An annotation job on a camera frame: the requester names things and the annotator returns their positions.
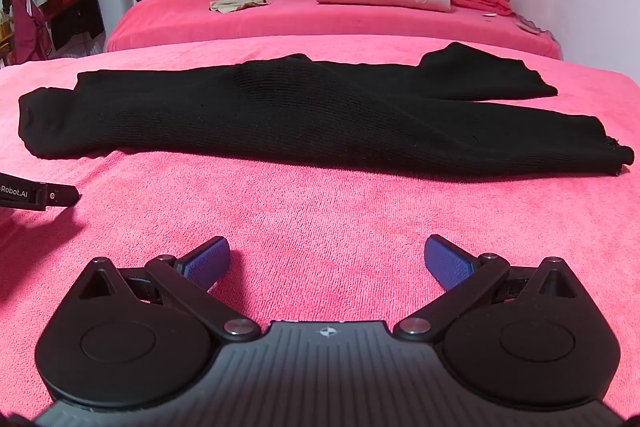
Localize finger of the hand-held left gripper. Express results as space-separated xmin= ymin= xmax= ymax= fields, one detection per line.
xmin=44 ymin=184 xmax=80 ymax=209

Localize bed with pink cover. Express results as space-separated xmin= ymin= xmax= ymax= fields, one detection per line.
xmin=105 ymin=0 xmax=563 ymax=60

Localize pink fleece blanket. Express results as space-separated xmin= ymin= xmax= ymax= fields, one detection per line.
xmin=0 ymin=34 xmax=640 ymax=427

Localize yellow wooden rack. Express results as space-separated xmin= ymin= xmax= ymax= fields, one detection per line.
xmin=0 ymin=18 xmax=14 ymax=68

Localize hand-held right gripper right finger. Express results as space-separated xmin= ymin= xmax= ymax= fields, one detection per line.
xmin=394 ymin=235 xmax=584 ymax=342

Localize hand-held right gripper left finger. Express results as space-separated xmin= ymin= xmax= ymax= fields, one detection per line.
xmin=75 ymin=236 xmax=262 ymax=342

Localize maroon hanging garment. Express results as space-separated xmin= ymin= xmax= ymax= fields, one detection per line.
xmin=9 ymin=0 xmax=54 ymax=66

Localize black knit pants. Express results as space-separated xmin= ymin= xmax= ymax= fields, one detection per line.
xmin=18 ymin=42 xmax=635 ymax=178

